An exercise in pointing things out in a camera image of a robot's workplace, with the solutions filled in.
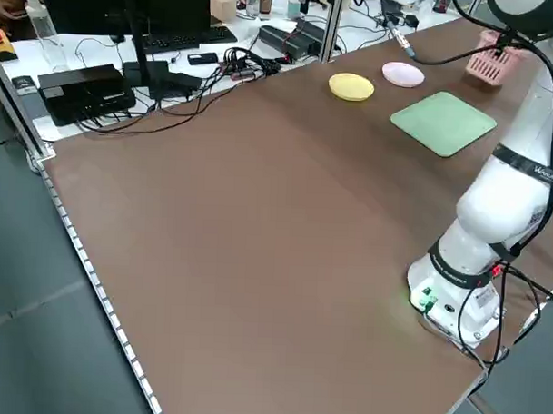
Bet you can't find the small pink slotted basket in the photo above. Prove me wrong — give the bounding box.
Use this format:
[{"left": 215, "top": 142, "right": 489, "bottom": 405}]
[{"left": 462, "top": 29, "right": 527, "bottom": 92}]

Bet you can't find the green plastic tray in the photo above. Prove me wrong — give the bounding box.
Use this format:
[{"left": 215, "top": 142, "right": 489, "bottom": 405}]
[{"left": 389, "top": 88, "right": 499, "bottom": 160}]

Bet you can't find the white plate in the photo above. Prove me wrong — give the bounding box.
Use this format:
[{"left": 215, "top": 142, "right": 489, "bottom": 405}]
[{"left": 380, "top": 61, "right": 426, "bottom": 91}]

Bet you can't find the yellow plate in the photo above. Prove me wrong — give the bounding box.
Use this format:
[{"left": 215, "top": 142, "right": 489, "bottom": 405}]
[{"left": 327, "top": 72, "right": 377, "bottom": 104}]

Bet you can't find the black finned power supply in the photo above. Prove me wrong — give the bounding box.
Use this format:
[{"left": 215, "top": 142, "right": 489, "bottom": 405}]
[
  {"left": 292, "top": 19, "right": 329, "bottom": 55},
  {"left": 256, "top": 24, "right": 298, "bottom": 64}
]

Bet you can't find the cardboard box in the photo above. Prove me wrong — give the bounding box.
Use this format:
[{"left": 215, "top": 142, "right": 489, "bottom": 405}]
[{"left": 208, "top": 0, "right": 238, "bottom": 22}]

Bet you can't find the black phone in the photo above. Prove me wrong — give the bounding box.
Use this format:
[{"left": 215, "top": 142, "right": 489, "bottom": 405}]
[{"left": 186, "top": 50, "right": 219, "bottom": 67}]

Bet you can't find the black keyboard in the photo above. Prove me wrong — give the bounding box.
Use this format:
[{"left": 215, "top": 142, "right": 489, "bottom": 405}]
[{"left": 139, "top": 23, "right": 239, "bottom": 57}]

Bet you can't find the black monitor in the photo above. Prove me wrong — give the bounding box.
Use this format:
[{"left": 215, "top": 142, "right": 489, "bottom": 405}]
[{"left": 35, "top": 0, "right": 212, "bottom": 102}]

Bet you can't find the black docking box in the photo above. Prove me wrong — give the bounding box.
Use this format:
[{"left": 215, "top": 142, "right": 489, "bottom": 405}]
[{"left": 35, "top": 61, "right": 139, "bottom": 131}]

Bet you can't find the clear plastic bottle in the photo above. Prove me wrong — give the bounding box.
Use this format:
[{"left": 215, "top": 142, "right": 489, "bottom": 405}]
[{"left": 21, "top": 0, "right": 70, "bottom": 73}]

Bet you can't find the small black device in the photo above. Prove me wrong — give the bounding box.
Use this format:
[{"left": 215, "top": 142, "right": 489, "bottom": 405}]
[{"left": 11, "top": 74, "right": 37, "bottom": 96}]

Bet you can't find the red emergency stop button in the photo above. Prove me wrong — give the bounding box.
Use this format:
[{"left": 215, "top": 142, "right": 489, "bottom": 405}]
[{"left": 0, "top": 23, "right": 17, "bottom": 64}]

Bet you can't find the black cable with silver connector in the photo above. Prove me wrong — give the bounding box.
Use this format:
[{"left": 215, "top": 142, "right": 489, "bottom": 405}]
[{"left": 376, "top": 17, "right": 516, "bottom": 69}]

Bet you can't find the black cable hub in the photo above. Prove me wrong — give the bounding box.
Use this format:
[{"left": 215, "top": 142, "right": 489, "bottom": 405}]
[{"left": 216, "top": 45, "right": 283, "bottom": 84}]

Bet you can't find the long black desk cable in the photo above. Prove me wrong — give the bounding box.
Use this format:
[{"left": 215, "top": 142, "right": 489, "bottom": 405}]
[{"left": 74, "top": 72, "right": 232, "bottom": 141}]

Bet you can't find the aluminium frame post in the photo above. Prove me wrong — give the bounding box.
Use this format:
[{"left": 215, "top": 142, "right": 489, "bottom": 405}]
[{"left": 0, "top": 46, "right": 61, "bottom": 176}]

